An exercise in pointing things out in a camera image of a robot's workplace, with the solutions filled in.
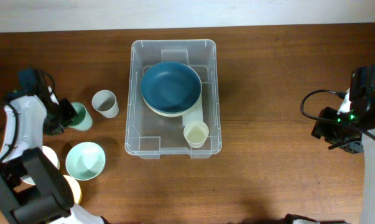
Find beige cup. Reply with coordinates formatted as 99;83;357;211
183;121;209;149

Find blue bowl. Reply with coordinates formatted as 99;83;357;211
141;62;202;114

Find grey cup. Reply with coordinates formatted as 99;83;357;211
91;90;119;119

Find white small bowl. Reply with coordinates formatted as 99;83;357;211
21;146;60;185

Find white label in bin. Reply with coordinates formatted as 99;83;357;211
182;97;203;126

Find clear plastic storage bin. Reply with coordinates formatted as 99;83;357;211
124;39;222;159

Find mint green cup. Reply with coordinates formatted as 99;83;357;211
69;102;93;131

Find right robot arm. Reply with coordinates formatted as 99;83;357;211
300;65;375;223

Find beige bowl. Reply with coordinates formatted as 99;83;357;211
143;95;202;118

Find yellow bowl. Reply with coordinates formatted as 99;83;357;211
64;175;82;204

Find mint green bowl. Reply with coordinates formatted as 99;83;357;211
65;142;106;181

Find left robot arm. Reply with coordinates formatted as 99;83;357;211
0;68;107;224

